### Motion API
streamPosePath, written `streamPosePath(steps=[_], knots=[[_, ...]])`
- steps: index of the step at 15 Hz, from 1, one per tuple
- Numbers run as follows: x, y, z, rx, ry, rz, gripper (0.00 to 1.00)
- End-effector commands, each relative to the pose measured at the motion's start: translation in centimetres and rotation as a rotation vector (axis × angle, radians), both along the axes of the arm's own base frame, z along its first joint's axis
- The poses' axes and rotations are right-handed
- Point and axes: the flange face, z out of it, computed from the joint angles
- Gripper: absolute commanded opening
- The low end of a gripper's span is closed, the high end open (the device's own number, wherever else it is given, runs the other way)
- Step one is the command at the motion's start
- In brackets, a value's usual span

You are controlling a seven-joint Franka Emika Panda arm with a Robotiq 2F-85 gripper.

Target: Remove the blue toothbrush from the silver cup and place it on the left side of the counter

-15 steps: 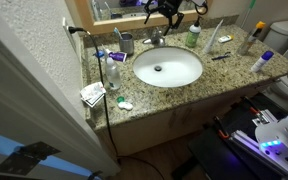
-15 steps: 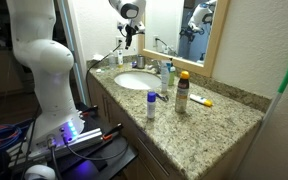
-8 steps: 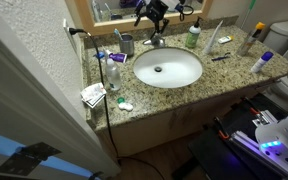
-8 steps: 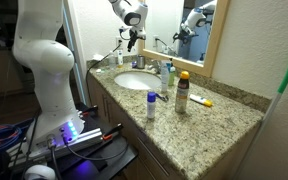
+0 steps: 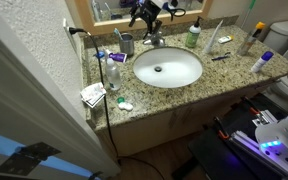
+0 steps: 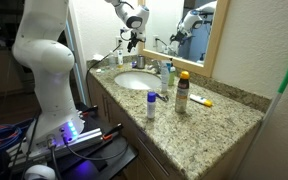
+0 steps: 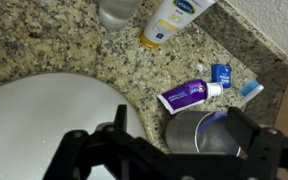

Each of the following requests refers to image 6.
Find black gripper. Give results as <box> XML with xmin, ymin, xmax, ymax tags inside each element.
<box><xmin>127</xmin><ymin>29</ymin><xmax>147</xmax><ymax>54</ymax></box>

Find silver metal cup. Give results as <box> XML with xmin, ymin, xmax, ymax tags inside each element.
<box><xmin>136</xmin><ymin>54</ymin><xmax>147</xmax><ymax>70</ymax></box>

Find white Cetaphil sunscreen tube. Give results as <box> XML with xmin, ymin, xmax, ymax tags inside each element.
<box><xmin>117</xmin><ymin>49</ymin><xmax>125</xmax><ymax>68</ymax></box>

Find clear plastic liquid bottle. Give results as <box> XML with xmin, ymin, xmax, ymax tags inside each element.
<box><xmin>108</xmin><ymin>50</ymin><xmax>118</xmax><ymax>69</ymax></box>

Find chrome faucet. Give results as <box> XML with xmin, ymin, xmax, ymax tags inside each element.
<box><xmin>148</xmin><ymin>59</ymin><xmax>162</xmax><ymax>75</ymax></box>

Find white oval sink basin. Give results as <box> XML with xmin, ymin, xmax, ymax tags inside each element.
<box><xmin>113</xmin><ymin>70</ymin><xmax>163</xmax><ymax>91</ymax></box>

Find green plastic bottle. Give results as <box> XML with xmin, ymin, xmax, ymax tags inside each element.
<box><xmin>166</xmin><ymin>58</ymin><xmax>177</xmax><ymax>87</ymax></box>

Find blue disposable razor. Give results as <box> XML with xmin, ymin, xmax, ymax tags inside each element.
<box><xmin>155</xmin><ymin>93</ymin><xmax>170</xmax><ymax>103</ymax></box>

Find white can with blue cap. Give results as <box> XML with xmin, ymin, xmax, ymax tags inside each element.
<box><xmin>146</xmin><ymin>91</ymin><xmax>158</xmax><ymax>120</ymax></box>

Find spray can with orange cap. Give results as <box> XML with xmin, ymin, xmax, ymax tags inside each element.
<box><xmin>174</xmin><ymin>70</ymin><xmax>191</xmax><ymax>114</ymax></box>

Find red and black clamp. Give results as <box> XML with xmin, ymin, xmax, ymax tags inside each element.
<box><xmin>78</xmin><ymin>104</ymin><xmax>99</xmax><ymax>118</ymax></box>
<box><xmin>101</xmin><ymin>123</ymin><xmax>125</xmax><ymax>141</ymax></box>

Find white sunscreen stick orange cap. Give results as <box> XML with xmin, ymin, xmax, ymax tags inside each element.
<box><xmin>189</xmin><ymin>93</ymin><xmax>214</xmax><ymax>108</ymax></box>

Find brown wooden vanity cabinet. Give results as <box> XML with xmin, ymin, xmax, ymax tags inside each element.
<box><xmin>87</xmin><ymin>74</ymin><xmax>262</xmax><ymax>180</ymax></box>

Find black robot cart top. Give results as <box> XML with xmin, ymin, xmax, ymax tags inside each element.
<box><xmin>50</xmin><ymin>103</ymin><xmax>139</xmax><ymax>180</ymax></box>

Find white round dome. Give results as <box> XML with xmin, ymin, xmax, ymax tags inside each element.
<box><xmin>23</xmin><ymin>164</ymin><xmax>57</xmax><ymax>180</ymax></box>

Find white wall outlet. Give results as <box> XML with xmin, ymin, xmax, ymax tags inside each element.
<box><xmin>115</xmin><ymin>35</ymin><xmax>124</xmax><ymax>48</ymax></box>

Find black power cable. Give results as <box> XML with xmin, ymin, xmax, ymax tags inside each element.
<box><xmin>85</xmin><ymin>42</ymin><xmax>123</xmax><ymax>103</ymax></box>

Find white door frame trim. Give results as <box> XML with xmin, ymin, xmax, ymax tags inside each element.
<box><xmin>65</xmin><ymin>8</ymin><xmax>89</xmax><ymax>105</ymax></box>

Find wood framed wall mirror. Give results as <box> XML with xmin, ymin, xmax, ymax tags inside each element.
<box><xmin>137</xmin><ymin>0</ymin><xmax>232</xmax><ymax>78</ymax></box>

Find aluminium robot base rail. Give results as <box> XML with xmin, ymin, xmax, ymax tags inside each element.
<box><xmin>7</xmin><ymin>127</ymin><xmax>106</xmax><ymax>168</ymax></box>

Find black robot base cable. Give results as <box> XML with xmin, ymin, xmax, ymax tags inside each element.
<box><xmin>46</xmin><ymin>134</ymin><xmax>64</xmax><ymax>180</ymax></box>
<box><xmin>63</xmin><ymin>133</ymin><xmax>130</xmax><ymax>162</ymax></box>

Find red and blue coiled cables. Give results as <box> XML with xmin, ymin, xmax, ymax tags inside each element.
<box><xmin>0</xmin><ymin>123</ymin><xmax>29</xmax><ymax>158</ymax></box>

